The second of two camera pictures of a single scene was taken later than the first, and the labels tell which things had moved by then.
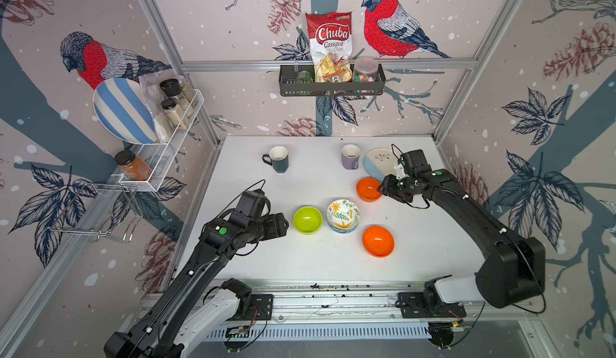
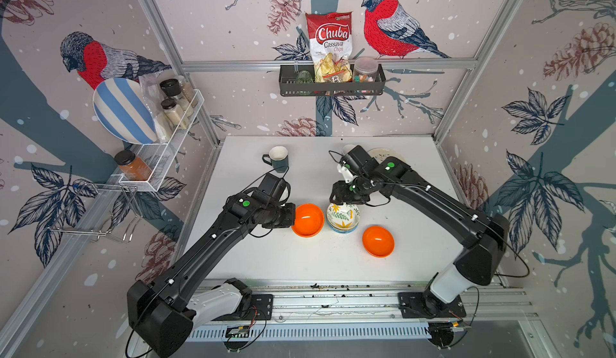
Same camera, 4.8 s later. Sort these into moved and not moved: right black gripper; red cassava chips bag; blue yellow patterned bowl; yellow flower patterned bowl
Moved: right black gripper
Not moved: blue yellow patterned bowl; red cassava chips bag; yellow flower patterned bowl
